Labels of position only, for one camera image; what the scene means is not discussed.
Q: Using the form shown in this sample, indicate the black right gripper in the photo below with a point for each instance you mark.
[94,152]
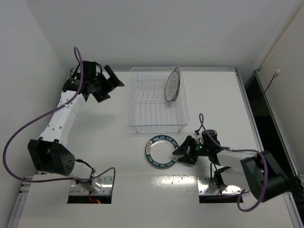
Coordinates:
[192,149]

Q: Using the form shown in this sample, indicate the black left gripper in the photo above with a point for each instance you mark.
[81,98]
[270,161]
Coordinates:
[102,83]

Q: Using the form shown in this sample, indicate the white plate black ring pattern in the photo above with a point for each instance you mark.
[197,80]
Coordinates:
[171,86]

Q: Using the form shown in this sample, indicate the white plate orange pattern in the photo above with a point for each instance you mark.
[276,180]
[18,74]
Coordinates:
[178,71]

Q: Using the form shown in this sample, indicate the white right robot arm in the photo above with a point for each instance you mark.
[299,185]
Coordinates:
[259,174]

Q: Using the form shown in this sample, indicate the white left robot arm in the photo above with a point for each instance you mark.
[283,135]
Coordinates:
[49,152]

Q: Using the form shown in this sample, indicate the green rimmed lettered plate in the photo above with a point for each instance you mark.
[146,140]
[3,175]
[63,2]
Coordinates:
[158,152]

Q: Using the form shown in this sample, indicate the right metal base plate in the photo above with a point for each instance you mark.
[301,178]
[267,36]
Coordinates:
[207,188]

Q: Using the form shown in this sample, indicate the metal base plate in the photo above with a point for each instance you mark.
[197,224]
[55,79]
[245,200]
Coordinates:
[207,188]
[101,186]

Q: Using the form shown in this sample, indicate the clear wire dish rack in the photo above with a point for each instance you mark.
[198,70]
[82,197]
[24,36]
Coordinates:
[149,111]

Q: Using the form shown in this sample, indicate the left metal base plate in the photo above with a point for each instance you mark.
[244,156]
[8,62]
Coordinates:
[101,186]

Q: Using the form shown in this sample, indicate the black wall cable white plug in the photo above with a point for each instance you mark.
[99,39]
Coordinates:
[275,74]

